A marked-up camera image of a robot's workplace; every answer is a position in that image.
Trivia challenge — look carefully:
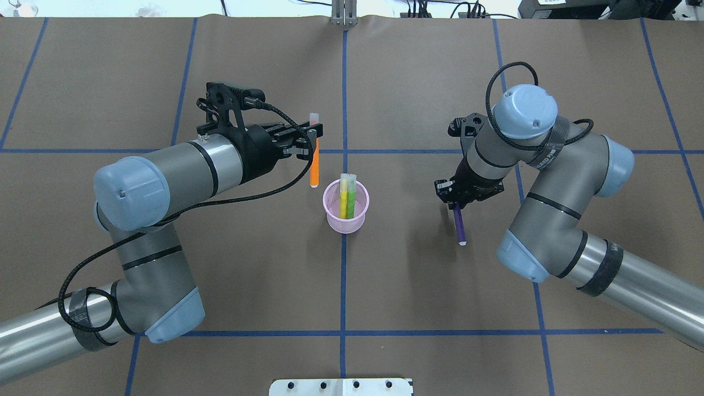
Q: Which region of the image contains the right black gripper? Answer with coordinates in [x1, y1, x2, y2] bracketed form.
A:
[433, 158, 504, 211]

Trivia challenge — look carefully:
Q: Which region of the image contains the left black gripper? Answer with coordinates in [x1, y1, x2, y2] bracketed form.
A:
[236, 122, 324, 183]

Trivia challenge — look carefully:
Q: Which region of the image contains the orange highlighter pen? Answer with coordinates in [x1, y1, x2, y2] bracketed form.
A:
[309, 112, 320, 188]

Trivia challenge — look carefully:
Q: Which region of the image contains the purple highlighter pen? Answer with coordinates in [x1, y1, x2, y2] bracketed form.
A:
[453, 210, 467, 246]

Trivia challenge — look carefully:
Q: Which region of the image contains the yellow highlighter pen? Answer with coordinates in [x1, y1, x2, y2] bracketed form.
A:
[338, 173, 347, 219]

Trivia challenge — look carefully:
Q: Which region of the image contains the green highlighter pen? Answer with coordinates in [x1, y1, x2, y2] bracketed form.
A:
[345, 173, 356, 219]

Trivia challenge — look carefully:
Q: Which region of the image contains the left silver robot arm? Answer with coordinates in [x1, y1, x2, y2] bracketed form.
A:
[2, 120, 323, 385]

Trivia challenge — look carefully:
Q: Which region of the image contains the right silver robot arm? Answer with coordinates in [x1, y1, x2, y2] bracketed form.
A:
[433, 84, 703, 350]

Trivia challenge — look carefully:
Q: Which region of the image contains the brown paper table cover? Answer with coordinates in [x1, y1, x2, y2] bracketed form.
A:
[2, 15, 702, 395]

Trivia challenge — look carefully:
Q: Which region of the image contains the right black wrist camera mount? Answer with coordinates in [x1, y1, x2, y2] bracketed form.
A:
[447, 113, 490, 154]

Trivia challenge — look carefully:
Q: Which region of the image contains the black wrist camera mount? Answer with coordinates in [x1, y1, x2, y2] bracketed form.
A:
[447, 113, 490, 154]
[196, 82, 266, 137]

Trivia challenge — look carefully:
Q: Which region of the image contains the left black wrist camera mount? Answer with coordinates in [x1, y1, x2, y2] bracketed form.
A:
[196, 82, 266, 137]

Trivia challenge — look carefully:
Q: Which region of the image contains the aluminium frame post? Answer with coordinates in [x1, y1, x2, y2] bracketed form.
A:
[330, 0, 359, 27]

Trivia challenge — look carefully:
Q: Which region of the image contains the electronics board with wires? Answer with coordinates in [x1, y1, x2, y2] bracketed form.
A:
[392, 1, 490, 18]

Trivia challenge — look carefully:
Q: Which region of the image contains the white camera stand pedestal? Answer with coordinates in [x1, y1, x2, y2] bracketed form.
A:
[268, 378, 414, 395]

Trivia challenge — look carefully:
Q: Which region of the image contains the left black camera cable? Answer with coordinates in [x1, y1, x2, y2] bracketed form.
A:
[57, 97, 316, 334]

